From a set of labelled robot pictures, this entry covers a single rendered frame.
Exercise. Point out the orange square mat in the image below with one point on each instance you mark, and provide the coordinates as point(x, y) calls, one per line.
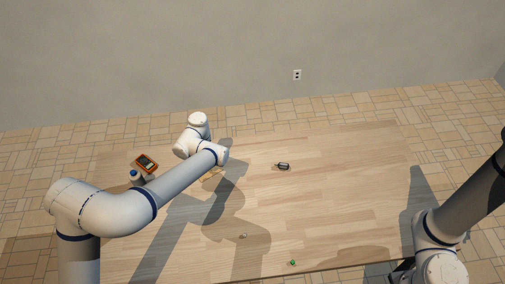
point(210, 173)

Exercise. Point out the orange digital multimeter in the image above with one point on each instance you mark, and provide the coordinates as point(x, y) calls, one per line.
point(146, 163)

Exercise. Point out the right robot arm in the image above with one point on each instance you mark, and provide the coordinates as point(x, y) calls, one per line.
point(438, 230)

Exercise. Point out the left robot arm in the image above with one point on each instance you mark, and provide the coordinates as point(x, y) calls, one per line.
point(84, 213)

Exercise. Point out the grey plastic bottle with blue cap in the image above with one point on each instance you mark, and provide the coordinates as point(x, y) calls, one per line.
point(136, 178)

